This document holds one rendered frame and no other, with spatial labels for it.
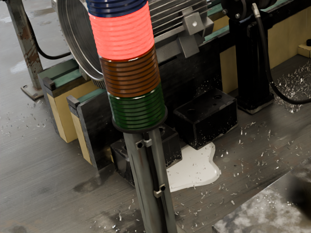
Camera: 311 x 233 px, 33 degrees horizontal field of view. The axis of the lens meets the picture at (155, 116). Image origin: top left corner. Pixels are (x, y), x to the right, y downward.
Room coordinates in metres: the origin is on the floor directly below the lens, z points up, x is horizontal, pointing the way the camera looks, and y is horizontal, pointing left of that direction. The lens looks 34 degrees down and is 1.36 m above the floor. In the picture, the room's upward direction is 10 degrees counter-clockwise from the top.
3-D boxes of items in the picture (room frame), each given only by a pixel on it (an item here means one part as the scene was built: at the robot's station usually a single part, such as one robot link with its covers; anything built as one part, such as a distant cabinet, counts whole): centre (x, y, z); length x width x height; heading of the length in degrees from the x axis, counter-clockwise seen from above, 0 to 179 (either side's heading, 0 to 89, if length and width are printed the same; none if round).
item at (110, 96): (0.49, 0.02, 1.05); 0.06 x 0.06 x 0.04
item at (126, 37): (0.49, 0.02, 1.14); 0.06 x 0.06 x 0.04
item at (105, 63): (0.49, 0.02, 1.10); 0.06 x 0.06 x 0.04
